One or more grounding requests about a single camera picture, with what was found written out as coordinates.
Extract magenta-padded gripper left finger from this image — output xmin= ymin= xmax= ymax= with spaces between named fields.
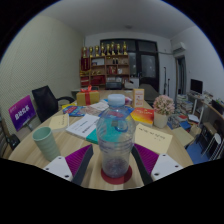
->
xmin=43 ymin=144 xmax=95 ymax=186

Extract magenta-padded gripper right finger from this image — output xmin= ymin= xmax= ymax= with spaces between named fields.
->
xmin=130 ymin=143 xmax=184 ymax=186

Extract clear plastic water bottle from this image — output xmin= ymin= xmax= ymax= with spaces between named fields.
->
xmin=96 ymin=93 xmax=137 ymax=179

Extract pale green ribbed cup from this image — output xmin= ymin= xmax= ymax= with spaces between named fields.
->
xmin=32 ymin=126 xmax=62 ymax=162

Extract large pale yellow envelope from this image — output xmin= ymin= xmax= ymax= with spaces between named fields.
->
xmin=134 ymin=123 xmax=174 ymax=155

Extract small pale yellow envelope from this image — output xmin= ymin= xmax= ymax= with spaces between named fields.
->
xmin=48 ymin=113 xmax=70 ymax=130

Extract white booklet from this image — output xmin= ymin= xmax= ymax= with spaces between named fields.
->
xmin=65 ymin=113 xmax=100 ymax=140

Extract flat round red coaster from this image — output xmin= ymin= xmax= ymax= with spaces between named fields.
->
xmin=100 ymin=165 xmax=133 ymax=185

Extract black office chair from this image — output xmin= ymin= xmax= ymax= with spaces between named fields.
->
xmin=31 ymin=85 xmax=76 ymax=124
xmin=3 ymin=133 xmax=21 ymax=151

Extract orange red book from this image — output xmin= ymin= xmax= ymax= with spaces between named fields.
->
xmin=129 ymin=107 xmax=155 ymax=126

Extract white round stool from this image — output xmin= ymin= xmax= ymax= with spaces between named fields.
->
xmin=206 ymin=132 xmax=223 ymax=158

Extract blue printed book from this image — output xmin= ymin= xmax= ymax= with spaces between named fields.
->
xmin=62 ymin=105 xmax=87 ymax=118

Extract pink flowers in white pot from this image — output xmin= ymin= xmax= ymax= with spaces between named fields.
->
xmin=152 ymin=94 xmax=176 ymax=129

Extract pile of books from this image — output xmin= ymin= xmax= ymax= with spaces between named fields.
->
xmin=174 ymin=94 xmax=194 ymax=116

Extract purple sign board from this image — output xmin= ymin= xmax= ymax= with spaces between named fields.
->
xmin=8 ymin=94 xmax=37 ymax=132

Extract upright orange white card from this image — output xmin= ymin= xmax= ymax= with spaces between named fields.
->
xmin=132 ymin=88 xmax=146 ymax=109

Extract wooden side desk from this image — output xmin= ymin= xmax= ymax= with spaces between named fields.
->
xmin=196 ymin=98 xmax=224 ymax=161

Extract yellow gift box red ribbon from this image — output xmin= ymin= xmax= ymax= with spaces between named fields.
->
xmin=75 ymin=85 xmax=101 ymax=107

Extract grey armchair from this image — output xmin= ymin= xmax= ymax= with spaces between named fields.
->
xmin=144 ymin=83 xmax=162 ymax=104

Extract black tripod stand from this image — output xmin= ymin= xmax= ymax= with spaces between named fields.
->
xmin=162 ymin=66 xmax=171 ymax=96

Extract black computer monitor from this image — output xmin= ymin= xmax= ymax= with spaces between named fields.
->
xmin=190 ymin=78 xmax=204 ymax=95

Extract dark glass double door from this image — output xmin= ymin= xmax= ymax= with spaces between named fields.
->
xmin=99 ymin=38 xmax=160 ymax=93

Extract wooden shelf unit with trophies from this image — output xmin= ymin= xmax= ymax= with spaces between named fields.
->
xmin=79 ymin=41 xmax=131 ymax=89

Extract white wall air conditioner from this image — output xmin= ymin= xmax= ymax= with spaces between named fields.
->
xmin=172 ymin=41 xmax=187 ymax=54

